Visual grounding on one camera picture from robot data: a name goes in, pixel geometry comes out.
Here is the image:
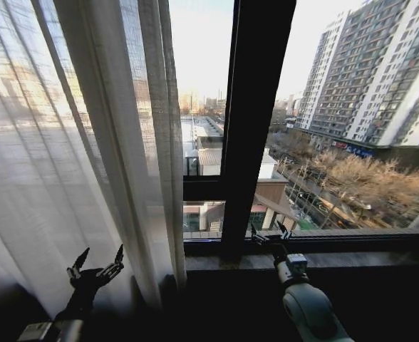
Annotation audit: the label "low flat-roofed building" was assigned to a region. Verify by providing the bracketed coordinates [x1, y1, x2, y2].
[182, 114, 298, 233]

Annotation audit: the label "blue shop sign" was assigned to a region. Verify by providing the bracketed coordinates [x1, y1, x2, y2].
[331, 140, 375, 158]

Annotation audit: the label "tall grey apartment building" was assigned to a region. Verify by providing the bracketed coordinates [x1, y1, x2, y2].
[294, 0, 419, 150]

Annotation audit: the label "bare brown trees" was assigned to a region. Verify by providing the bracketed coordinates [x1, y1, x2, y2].
[284, 147, 419, 229]

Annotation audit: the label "grey stone window sill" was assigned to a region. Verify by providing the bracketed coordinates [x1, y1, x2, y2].
[184, 250, 419, 271]

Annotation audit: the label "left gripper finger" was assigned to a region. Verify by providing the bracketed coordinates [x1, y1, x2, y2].
[99, 244, 125, 279]
[66, 247, 90, 280]

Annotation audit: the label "black window frame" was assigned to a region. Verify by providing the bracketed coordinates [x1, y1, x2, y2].
[182, 0, 419, 265]

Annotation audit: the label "white sheer curtain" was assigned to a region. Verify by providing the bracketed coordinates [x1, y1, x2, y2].
[0, 0, 188, 320]

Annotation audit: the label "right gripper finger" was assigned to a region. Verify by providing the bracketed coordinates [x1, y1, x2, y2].
[276, 220, 294, 240]
[250, 222, 264, 244]

